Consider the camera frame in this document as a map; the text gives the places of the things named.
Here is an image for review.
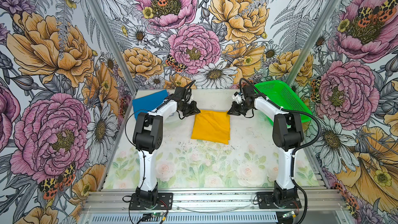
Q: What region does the folded blue t shirt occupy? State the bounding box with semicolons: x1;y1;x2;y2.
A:
132;90;169;119

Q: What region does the green circuit board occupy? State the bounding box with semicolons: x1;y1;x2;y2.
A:
142;212;167;220

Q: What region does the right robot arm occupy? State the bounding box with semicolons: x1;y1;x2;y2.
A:
228;84;304;208

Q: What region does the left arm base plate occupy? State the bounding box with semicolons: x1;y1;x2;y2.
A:
129;192;174;211

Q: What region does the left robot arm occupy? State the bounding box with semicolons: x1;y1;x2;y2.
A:
132;82;201;208

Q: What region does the green plastic basket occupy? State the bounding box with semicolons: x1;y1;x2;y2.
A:
255;80;312;125

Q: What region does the aluminium front frame rail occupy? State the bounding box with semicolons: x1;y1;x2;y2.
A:
82;187;347;214

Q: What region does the aluminium corner post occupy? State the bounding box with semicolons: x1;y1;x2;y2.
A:
86;0;138;96
285;0;341;86

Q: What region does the yellow t shirt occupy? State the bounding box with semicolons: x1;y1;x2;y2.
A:
191;110;230;145

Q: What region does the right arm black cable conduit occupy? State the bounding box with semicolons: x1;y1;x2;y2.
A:
238;77;321;224

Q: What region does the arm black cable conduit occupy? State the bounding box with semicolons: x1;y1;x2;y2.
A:
124;80;197;194
238;77;321;224

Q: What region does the aluminium left corner post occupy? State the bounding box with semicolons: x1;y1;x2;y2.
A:
86;0;138;96

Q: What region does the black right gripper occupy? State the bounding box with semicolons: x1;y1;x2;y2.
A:
228;100;255;116

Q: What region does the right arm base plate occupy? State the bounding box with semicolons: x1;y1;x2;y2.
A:
256;192;302;209

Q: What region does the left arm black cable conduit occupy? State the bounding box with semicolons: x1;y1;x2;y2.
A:
124;80;197;194

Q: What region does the aluminium right corner post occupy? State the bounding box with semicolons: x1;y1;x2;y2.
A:
285;0;341;86

